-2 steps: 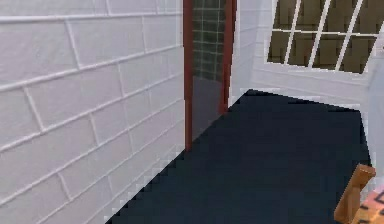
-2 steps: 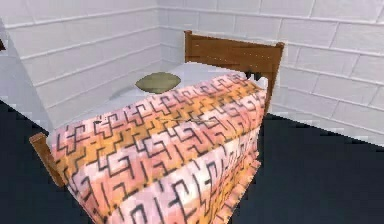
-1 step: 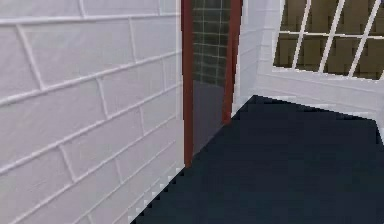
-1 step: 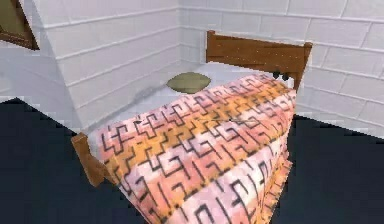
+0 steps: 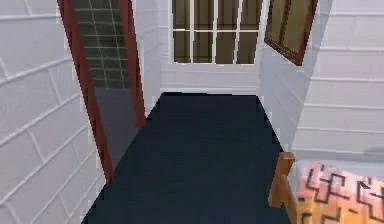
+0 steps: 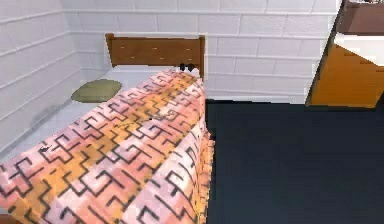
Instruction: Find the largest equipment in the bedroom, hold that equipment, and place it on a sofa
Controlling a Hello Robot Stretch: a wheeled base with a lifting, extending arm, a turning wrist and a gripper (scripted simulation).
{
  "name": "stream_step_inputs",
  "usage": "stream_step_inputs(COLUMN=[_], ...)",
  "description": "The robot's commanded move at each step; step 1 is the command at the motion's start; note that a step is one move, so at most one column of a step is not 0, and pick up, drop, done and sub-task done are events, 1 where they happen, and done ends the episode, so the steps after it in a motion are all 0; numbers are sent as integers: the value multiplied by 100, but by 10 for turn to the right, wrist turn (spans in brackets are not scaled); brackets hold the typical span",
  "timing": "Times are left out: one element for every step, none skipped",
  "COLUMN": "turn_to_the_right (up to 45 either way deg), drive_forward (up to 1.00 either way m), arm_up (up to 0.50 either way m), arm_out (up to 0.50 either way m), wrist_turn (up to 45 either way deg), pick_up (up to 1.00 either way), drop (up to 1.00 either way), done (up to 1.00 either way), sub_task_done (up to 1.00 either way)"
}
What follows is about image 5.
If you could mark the white-barred window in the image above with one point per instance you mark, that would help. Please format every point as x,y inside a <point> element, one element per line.
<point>215,31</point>

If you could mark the wooden bed with orange cover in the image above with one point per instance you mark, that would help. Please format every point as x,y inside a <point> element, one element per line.
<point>336,196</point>

